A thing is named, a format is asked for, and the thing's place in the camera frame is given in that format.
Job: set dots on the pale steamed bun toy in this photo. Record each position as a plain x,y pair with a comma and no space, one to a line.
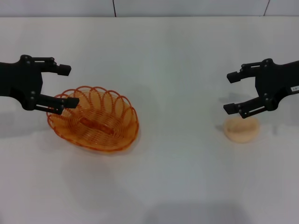
240,133

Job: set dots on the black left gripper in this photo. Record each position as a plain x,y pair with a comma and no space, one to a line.
25,79

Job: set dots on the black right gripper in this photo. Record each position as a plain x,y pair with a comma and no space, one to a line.
273,79

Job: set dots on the orange woven plastic basket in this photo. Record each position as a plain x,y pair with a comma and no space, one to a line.
112,119

